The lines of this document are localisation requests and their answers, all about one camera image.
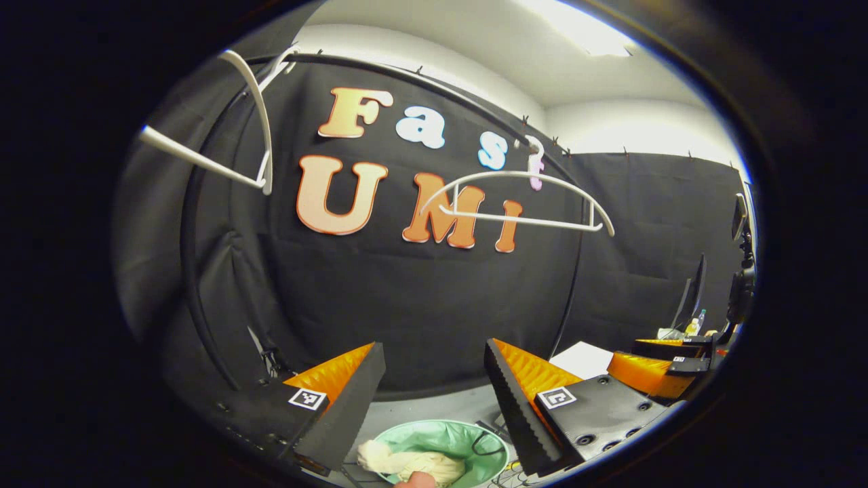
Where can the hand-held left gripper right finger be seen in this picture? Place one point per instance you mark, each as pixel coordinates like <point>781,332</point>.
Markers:
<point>515,413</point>

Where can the yellow drink bottle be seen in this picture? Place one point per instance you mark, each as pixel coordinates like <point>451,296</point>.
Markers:
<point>693,327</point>

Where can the white plastic hanger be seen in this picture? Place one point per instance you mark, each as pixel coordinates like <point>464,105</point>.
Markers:
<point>515,175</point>
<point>261,115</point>

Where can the black computer monitor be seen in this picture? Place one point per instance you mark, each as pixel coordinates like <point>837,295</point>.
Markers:
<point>695,291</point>

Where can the black equipment stand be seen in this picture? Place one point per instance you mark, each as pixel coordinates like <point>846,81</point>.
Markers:
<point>742,285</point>

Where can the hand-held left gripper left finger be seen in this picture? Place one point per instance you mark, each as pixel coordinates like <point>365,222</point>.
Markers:
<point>352,407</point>

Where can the ceiling light panel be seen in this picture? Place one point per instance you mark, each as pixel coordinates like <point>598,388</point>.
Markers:
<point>583,27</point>

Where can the cream button shirt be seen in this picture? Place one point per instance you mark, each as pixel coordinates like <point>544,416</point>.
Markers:
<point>413,464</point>

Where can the white box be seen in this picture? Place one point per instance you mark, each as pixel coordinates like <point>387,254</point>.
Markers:
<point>590,359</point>

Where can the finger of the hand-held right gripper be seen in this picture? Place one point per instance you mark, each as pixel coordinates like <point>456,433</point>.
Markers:
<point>671,347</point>
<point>647,374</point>

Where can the black clothes rack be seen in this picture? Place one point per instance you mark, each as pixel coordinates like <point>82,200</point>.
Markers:
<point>352,62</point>

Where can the green laundry hamper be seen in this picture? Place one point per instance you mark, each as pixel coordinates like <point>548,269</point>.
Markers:
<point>434,434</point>

